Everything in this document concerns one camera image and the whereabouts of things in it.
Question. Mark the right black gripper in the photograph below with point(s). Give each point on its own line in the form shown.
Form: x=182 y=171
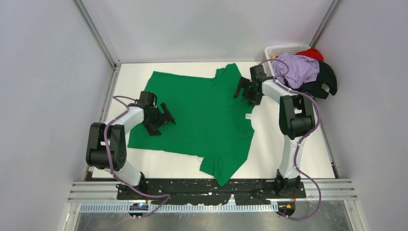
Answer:
x=245 y=83

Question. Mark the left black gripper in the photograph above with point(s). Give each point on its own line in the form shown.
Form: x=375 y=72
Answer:
x=153 y=129

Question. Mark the green t shirt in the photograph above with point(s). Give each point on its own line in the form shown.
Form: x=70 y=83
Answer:
x=209 y=122

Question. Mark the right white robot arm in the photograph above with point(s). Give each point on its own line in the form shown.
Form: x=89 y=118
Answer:
x=296 y=121

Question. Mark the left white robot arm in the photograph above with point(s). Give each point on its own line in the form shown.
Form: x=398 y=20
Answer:
x=107 y=146

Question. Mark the white plastic laundry basket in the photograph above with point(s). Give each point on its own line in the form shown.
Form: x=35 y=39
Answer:
x=281 y=49

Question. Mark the lilac t shirt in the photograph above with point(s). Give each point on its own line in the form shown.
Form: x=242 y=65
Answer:
x=295 y=70

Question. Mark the black t shirt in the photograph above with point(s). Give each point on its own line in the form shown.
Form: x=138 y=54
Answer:
x=324 y=85

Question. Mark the red t shirt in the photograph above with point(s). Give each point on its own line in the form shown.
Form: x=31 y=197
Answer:
x=312 y=53

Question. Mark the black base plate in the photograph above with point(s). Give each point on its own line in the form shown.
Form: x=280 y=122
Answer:
x=255 y=193

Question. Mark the slotted grey cable duct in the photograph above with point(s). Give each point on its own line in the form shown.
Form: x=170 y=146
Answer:
x=146 y=208

